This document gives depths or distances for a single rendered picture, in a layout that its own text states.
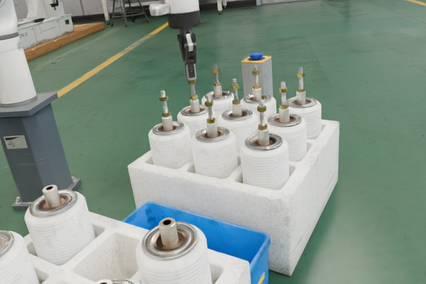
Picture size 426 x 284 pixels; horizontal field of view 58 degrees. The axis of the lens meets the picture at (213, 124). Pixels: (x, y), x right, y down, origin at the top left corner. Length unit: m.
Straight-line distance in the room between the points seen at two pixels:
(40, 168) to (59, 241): 0.49
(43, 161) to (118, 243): 0.49
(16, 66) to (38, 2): 3.36
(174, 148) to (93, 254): 0.29
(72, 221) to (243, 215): 0.32
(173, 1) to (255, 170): 0.41
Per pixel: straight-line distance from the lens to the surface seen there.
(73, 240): 0.68
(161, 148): 0.85
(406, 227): 0.99
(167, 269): 0.51
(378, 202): 1.05
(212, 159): 0.79
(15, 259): 0.62
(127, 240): 0.70
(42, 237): 0.68
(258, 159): 0.73
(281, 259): 0.81
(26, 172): 1.17
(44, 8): 4.49
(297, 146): 0.85
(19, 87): 1.10
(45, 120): 1.13
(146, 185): 0.90
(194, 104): 0.95
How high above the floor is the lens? 0.58
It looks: 22 degrees down
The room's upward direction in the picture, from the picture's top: 6 degrees counter-clockwise
